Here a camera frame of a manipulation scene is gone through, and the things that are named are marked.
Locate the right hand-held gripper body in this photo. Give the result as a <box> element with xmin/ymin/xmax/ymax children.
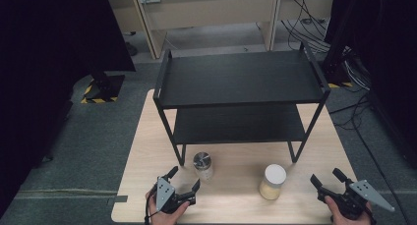
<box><xmin>316</xmin><ymin>179</ymin><xmax>396</xmax><ymax>221</ymax></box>

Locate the bundle of black floor cables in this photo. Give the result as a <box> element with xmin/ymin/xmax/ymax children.
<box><xmin>280</xmin><ymin>0</ymin><xmax>373</xmax><ymax>91</ymax></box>

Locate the person's left hand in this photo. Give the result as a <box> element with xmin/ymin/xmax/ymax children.
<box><xmin>145</xmin><ymin>185</ymin><xmax>191</xmax><ymax>225</ymax></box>

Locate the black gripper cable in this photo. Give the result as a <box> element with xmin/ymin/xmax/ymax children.
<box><xmin>144</xmin><ymin>191</ymin><xmax>159</xmax><ymax>225</ymax></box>

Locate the black floor cable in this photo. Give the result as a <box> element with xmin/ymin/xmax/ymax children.
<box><xmin>328</xmin><ymin>92</ymin><xmax>417</xmax><ymax>225</ymax></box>

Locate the stand base with striped tape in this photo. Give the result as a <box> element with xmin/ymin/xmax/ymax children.
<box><xmin>80</xmin><ymin>72</ymin><xmax>126</xmax><ymax>105</ymax></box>

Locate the person's right hand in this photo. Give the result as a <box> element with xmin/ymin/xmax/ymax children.
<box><xmin>324</xmin><ymin>196</ymin><xmax>373</xmax><ymax>225</ymax></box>

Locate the glass jar with white lid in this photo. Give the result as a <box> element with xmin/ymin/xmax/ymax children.
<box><xmin>259</xmin><ymin>163</ymin><xmax>287</xmax><ymax>201</ymax></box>

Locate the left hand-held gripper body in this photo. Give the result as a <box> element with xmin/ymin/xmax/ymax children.
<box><xmin>153</xmin><ymin>175</ymin><xmax>198</xmax><ymax>215</ymax></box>

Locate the black metal stand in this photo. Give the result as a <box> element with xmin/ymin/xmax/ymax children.
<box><xmin>322</xmin><ymin>0</ymin><xmax>354</xmax><ymax>88</ymax></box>

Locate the glass jar with metal lid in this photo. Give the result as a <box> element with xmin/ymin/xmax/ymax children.
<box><xmin>192</xmin><ymin>151</ymin><xmax>214</xmax><ymax>182</ymax></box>

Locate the black two-tier shelf rack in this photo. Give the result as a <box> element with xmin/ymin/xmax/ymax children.
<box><xmin>152</xmin><ymin>41</ymin><xmax>331</xmax><ymax>167</ymax></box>

